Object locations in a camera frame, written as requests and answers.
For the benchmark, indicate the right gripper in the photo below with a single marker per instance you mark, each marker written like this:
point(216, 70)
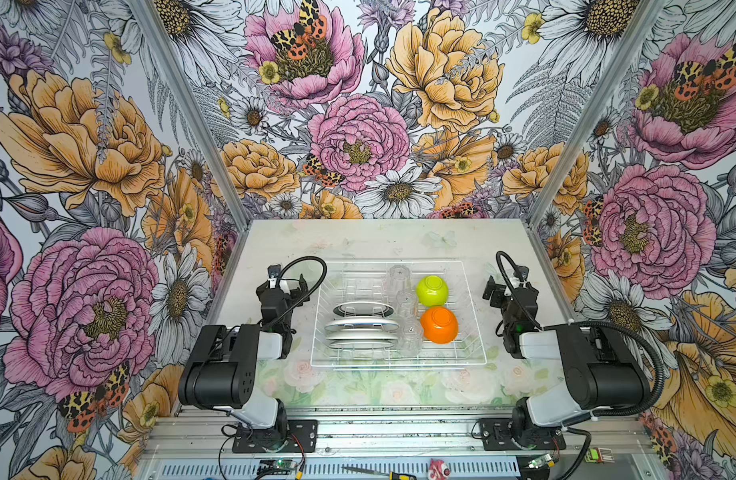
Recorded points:
point(518, 303)

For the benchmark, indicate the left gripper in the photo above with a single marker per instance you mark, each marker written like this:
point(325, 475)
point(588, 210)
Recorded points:
point(272, 294)

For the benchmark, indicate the green red rimmed plate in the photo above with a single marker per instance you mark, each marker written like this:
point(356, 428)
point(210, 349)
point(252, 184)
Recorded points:
point(363, 308)

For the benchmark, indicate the white wire dish rack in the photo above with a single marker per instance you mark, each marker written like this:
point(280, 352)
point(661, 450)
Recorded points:
point(364, 280)

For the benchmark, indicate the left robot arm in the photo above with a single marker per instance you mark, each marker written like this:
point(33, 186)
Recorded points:
point(220, 373)

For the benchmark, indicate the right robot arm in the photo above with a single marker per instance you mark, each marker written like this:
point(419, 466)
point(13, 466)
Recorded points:
point(608, 370)

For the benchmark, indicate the blue rimmed watermelon plate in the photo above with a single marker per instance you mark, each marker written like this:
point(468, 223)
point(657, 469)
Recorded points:
point(381, 323)

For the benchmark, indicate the plain white plate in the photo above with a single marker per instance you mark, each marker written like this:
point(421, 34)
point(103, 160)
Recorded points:
point(362, 340)

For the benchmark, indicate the orange bowl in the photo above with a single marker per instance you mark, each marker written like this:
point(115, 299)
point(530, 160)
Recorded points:
point(439, 325)

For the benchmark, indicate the lime green bowl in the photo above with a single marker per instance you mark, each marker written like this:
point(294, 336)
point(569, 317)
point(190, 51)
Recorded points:
point(432, 291)

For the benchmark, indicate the middle clear glass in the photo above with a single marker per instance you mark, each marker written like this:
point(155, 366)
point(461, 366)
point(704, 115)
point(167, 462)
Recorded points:
point(405, 304)

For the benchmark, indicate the clear glass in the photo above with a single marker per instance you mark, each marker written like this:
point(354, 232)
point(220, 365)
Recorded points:
point(397, 279)
point(411, 338)
point(405, 304)

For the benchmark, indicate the near clear glass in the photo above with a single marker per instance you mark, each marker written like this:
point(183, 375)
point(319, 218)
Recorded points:
point(411, 338)

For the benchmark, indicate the far clear glass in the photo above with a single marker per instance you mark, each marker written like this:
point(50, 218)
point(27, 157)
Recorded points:
point(397, 279)

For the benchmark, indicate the green circuit board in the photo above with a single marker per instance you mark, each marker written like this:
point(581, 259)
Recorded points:
point(278, 467)

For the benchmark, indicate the small green display module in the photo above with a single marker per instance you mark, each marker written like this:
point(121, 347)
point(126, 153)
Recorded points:
point(599, 455)

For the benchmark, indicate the pink white small object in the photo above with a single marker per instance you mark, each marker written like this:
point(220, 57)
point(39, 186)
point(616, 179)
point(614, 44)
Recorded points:
point(438, 470)

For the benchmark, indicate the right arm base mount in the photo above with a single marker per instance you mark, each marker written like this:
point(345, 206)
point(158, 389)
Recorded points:
point(503, 434)

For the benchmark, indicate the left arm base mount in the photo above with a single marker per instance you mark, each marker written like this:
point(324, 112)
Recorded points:
point(292, 436)

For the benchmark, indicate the yellow handled screwdriver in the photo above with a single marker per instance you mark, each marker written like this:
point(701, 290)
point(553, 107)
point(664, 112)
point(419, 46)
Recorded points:
point(392, 475)

